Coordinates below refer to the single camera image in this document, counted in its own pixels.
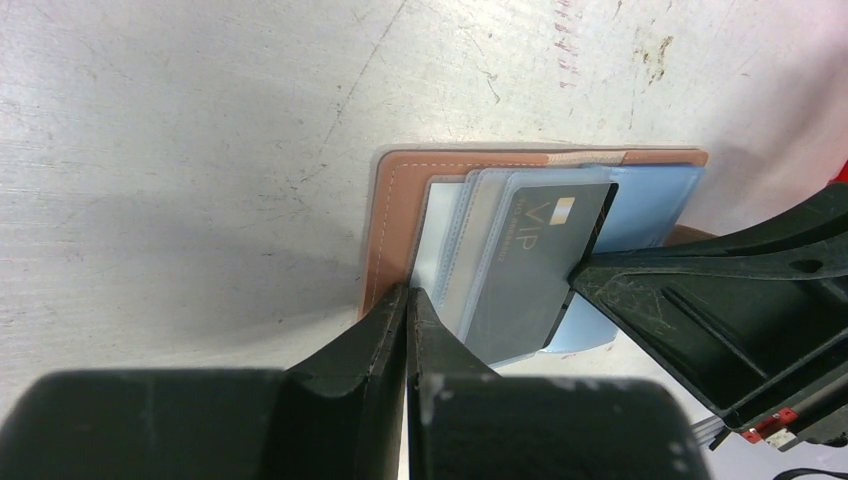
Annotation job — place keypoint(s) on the brown leather card holder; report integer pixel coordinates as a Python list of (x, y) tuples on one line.
[(436, 216)]

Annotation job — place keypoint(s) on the black VIP card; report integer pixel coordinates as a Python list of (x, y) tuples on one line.
[(547, 230)]

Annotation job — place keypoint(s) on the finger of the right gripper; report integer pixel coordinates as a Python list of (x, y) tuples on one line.
[(750, 323)]

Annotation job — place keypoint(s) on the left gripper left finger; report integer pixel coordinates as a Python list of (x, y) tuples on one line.
[(335, 415)]

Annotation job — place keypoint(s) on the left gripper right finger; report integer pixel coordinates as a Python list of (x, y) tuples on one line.
[(465, 421)]

